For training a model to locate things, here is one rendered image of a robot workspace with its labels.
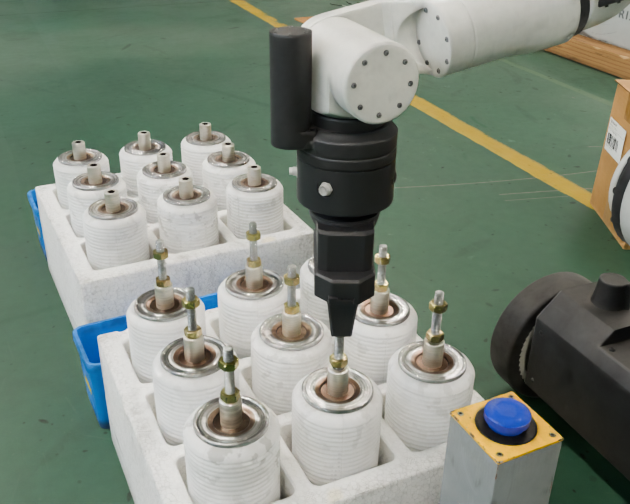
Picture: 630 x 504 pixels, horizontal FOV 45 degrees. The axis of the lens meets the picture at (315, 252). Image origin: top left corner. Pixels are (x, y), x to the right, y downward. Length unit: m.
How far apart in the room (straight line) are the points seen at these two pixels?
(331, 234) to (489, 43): 0.21
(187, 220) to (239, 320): 0.29
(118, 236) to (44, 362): 0.27
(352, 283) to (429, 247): 0.97
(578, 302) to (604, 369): 0.11
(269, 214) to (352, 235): 0.60
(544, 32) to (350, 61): 0.19
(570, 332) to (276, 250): 0.48
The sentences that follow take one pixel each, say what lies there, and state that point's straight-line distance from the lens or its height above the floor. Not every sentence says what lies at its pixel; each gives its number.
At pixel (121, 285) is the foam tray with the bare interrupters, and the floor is 0.16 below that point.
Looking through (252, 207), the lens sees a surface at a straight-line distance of 1.26.
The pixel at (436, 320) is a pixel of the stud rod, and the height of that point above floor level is 0.31.
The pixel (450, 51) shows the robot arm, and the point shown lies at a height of 0.61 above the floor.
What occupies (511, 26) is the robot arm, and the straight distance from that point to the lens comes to 0.69.
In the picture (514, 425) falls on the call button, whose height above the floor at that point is 0.33.
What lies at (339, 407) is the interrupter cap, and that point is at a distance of 0.80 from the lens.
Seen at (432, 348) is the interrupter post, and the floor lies 0.28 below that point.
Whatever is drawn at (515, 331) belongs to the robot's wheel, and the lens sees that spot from 1.15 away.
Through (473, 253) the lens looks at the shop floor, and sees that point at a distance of 1.64.
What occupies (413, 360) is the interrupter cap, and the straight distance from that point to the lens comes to 0.87.
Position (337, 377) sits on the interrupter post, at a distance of 0.80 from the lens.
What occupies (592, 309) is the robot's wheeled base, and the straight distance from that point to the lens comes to 1.10.
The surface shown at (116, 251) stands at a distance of 1.21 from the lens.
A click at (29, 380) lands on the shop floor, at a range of 1.31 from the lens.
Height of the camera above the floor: 0.76
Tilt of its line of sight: 29 degrees down
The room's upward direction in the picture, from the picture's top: 1 degrees clockwise
